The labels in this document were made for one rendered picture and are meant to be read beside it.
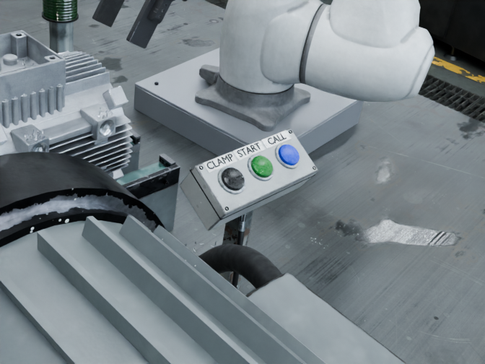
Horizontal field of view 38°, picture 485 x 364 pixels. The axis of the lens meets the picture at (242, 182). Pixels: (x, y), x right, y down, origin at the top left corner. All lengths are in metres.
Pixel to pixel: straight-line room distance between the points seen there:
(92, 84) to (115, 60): 0.74
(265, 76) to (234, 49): 0.08
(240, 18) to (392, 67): 0.29
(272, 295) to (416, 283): 0.87
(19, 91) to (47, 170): 0.58
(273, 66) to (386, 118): 0.41
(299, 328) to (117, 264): 0.09
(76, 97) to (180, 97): 0.51
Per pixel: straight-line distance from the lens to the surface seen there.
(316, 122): 1.43
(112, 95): 0.97
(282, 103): 1.41
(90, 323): 0.27
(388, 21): 1.29
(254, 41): 1.33
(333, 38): 1.30
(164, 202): 1.14
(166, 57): 1.75
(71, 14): 1.32
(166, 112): 1.45
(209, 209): 0.85
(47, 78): 0.92
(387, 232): 1.29
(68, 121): 0.95
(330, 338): 0.33
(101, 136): 0.95
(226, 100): 1.41
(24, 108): 0.91
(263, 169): 0.88
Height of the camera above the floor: 1.55
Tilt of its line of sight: 34 degrees down
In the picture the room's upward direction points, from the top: 10 degrees clockwise
